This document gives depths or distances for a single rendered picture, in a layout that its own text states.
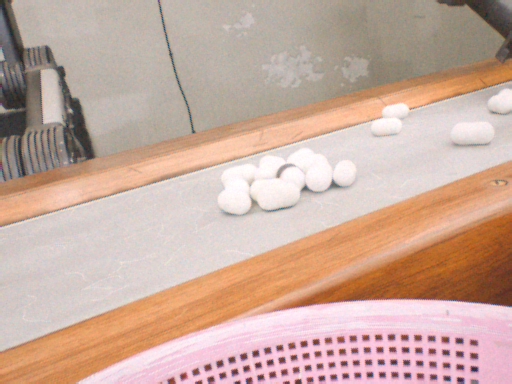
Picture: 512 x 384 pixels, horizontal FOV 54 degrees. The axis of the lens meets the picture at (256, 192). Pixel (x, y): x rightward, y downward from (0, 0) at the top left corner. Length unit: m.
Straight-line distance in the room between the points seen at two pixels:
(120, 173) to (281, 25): 2.29
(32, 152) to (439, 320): 0.67
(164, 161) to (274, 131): 0.14
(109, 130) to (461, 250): 2.29
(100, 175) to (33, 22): 1.93
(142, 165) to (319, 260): 0.35
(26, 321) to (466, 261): 0.25
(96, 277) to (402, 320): 0.22
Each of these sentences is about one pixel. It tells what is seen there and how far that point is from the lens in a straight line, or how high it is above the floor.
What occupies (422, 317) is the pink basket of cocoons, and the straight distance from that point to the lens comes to 0.20.
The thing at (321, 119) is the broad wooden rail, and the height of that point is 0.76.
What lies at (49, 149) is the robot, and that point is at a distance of 0.78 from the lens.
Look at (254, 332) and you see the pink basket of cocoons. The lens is 0.20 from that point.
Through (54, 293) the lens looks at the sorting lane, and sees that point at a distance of 0.35.
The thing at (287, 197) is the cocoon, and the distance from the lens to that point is 0.39.
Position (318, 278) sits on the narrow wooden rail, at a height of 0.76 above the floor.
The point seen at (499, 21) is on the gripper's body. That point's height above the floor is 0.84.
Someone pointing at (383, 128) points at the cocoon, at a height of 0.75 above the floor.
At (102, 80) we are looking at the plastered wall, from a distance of 2.49.
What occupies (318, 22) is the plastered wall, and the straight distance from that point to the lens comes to 2.91.
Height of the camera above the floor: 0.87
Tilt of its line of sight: 17 degrees down
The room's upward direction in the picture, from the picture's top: 10 degrees counter-clockwise
